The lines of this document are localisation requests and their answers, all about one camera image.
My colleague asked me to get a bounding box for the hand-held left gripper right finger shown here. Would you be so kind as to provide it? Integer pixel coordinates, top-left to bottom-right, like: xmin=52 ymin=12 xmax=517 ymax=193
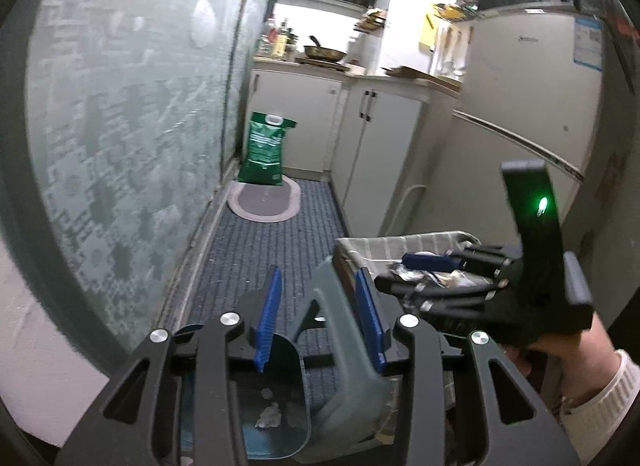
xmin=354 ymin=269 xmax=581 ymax=466

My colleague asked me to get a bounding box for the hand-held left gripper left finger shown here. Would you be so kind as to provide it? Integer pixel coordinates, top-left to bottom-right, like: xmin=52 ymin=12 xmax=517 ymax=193
xmin=55 ymin=266 xmax=284 ymax=466

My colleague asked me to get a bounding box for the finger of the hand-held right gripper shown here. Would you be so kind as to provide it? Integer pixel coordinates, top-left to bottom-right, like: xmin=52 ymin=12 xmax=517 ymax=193
xmin=402 ymin=243 xmax=523 ymax=277
xmin=375 ymin=272 xmax=512 ymax=333

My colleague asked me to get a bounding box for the silver wrapper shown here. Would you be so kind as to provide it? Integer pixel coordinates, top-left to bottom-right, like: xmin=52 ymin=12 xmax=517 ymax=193
xmin=385 ymin=260 xmax=483 ymax=293

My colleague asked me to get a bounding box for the dark teal plastic bin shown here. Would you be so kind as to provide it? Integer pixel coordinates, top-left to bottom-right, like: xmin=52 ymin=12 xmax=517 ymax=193
xmin=175 ymin=291 xmax=314 ymax=462

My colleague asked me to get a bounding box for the person's right forearm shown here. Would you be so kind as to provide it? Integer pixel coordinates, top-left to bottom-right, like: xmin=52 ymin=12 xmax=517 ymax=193
xmin=559 ymin=350 xmax=640 ymax=449

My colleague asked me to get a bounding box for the person's right hand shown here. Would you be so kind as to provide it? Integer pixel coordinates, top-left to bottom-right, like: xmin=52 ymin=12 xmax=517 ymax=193
xmin=510 ymin=328 xmax=620 ymax=399

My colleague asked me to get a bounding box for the grey-green plastic stool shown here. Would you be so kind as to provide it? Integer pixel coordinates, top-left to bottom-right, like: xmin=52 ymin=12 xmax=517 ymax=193
xmin=295 ymin=256 xmax=402 ymax=463

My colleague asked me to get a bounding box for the grey checked cloth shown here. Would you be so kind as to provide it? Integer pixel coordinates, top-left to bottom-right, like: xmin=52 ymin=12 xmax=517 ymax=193
xmin=334 ymin=229 xmax=482 ymax=267

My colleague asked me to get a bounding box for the crumpled white paper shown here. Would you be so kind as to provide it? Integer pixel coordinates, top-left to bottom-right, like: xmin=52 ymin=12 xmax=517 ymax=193
xmin=255 ymin=402 xmax=284 ymax=430

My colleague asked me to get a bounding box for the blue striped carpet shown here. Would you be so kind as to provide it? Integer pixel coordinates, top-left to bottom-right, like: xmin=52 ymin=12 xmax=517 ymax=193
xmin=159 ymin=175 xmax=362 ymax=347

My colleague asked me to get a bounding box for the oval grey floor mat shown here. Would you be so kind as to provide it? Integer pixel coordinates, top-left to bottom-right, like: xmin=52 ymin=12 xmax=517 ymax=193
xmin=227 ymin=176 xmax=303 ymax=223

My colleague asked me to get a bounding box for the green rice bag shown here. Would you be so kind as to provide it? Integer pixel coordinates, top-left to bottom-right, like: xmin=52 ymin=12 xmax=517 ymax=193
xmin=236 ymin=111 xmax=297 ymax=186

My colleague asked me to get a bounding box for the white refrigerator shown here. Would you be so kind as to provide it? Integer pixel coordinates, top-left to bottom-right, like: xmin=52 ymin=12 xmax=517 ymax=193
xmin=425 ymin=2 xmax=618 ymax=259

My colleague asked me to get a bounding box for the wooden cutting board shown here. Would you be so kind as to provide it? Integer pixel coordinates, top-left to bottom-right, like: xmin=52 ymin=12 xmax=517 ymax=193
xmin=382 ymin=65 xmax=432 ymax=78

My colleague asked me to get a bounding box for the white single-door base cabinet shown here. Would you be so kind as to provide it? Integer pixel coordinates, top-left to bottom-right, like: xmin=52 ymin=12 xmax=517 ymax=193
xmin=244 ymin=68 xmax=347 ymax=175

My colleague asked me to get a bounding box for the yellow packet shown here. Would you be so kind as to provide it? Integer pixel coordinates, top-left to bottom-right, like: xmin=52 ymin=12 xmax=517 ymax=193
xmin=420 ymin=4 xmax=467 ymax=52

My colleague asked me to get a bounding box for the frying pan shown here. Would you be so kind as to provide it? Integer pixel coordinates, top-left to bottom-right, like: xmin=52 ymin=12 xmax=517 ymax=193
xmin=303 ymin=36 xmax=348 ymax=61

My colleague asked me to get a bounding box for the large patterned frosted glass door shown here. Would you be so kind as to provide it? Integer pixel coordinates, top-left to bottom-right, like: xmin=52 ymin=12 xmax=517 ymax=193
xmin=22 ymin=0 xmax=263 ymax=379

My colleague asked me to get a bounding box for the cluster of condiment bottles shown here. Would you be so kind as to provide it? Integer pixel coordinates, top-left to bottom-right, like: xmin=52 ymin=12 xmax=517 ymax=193
xmin=256 ymin=17 xmax=299 ymax=62

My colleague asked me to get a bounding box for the narrow patterned frosted glass door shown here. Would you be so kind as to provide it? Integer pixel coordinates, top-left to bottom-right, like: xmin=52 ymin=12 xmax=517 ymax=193
xmin=220 ymin=0 xmax=277 ymax=169

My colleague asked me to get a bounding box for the white metal tube frame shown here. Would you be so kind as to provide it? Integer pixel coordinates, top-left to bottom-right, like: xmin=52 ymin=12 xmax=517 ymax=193
xmin=387 ymin=184 xmax=429 ymax=237

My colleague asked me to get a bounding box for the white cabinet with black handles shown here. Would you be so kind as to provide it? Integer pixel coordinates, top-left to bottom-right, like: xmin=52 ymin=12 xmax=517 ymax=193
xmin=330 ymin=76 xmax=462 ymax=237

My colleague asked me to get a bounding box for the wall spice rack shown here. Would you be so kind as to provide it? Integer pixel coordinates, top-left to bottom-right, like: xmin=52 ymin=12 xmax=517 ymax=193
xmin=353 ymin=8 xmax=391 ymax=33

